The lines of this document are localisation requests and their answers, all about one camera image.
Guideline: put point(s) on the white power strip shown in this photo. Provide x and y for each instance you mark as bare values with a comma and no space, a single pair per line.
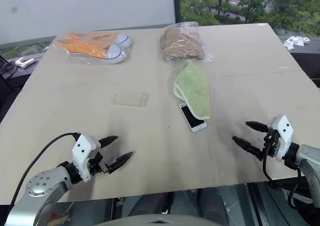
24,61

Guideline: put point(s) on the orange sneakers in bag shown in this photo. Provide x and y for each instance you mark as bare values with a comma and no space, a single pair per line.
95,46

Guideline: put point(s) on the orange sneaker with white toe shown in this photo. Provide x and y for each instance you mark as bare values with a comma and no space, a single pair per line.
107,37
100,49

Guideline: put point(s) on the white smartphone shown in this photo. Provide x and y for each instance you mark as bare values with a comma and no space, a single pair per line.
192,119

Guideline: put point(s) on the dark rounded robot leg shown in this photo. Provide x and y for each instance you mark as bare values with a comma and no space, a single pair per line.
150,206
212,203

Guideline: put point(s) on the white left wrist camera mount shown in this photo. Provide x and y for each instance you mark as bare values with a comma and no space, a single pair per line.
83,150

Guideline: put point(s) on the clear phone case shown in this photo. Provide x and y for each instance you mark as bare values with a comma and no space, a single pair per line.
131,99

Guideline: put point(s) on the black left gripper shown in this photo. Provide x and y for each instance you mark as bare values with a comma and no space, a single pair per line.
95,161

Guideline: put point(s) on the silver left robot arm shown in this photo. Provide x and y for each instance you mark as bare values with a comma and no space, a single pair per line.
42,186

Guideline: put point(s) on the green towel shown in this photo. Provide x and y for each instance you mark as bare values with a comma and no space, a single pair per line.
193,90

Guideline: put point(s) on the grey robot torso top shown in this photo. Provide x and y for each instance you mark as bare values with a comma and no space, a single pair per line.
160,219

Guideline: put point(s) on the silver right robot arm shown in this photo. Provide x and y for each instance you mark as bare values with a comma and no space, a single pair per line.
305,168

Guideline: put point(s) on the white crumpled paper pile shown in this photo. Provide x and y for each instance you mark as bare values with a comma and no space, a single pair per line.
296,41

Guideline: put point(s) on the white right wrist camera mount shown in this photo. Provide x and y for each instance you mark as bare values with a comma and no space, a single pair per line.
282,135

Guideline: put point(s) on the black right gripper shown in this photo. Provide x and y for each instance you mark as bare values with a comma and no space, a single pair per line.
271,143

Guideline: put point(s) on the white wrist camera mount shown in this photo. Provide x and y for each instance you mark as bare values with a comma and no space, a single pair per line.
282,135
83,150

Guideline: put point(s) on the brown cloth in plastic bag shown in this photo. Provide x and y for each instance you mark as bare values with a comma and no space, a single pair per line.
181,44

